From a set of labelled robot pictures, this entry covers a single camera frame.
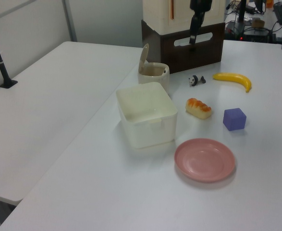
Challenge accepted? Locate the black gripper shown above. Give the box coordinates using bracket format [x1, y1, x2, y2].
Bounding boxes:
[189, 0, 213, 45]

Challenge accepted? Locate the small cream lidded trash can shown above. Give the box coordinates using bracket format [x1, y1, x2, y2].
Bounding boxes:
[137, 43, 171, 93]

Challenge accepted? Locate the dark brown crate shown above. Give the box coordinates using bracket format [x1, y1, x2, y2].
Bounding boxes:
[141, 19, 225, 74]

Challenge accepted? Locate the black monitor stand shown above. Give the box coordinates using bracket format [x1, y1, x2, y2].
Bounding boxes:
[236, 0, 248, 23]

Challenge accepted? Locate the black equipment base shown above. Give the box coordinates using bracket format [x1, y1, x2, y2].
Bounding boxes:
[224, 20, 271, 42]

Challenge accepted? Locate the toy panda figure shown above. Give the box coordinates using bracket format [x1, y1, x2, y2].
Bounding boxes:
[188, 75, 207, 88]

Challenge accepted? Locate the small cardboard box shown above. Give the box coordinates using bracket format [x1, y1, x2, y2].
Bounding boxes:
[251, 19, 266, 28]

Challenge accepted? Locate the yellow toy banana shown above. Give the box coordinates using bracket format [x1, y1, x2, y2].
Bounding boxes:
[212, 72, 252, 93]

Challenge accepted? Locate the toy bread loaf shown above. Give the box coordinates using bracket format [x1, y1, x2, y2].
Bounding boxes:
[185, 97, 212, 120]

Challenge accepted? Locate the purple cube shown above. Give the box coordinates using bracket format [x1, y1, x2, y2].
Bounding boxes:
[222, 107, 247, 131]

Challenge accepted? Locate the square cream plastic box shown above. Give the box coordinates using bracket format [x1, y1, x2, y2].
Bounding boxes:
[115, 81, 178, 149]

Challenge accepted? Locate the pink plastic plate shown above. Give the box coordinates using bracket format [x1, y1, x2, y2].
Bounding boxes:
[174, 138, 236, 183]

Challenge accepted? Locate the cream storage box with handles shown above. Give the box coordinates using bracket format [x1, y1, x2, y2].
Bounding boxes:
[142, 0, 226, 34]

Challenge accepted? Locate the grey partition frame post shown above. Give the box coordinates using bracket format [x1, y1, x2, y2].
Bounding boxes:
[61, 0, 78, 43]

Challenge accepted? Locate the black camera stand pole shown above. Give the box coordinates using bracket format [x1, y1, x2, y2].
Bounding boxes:
[0, 18, 18, 90]

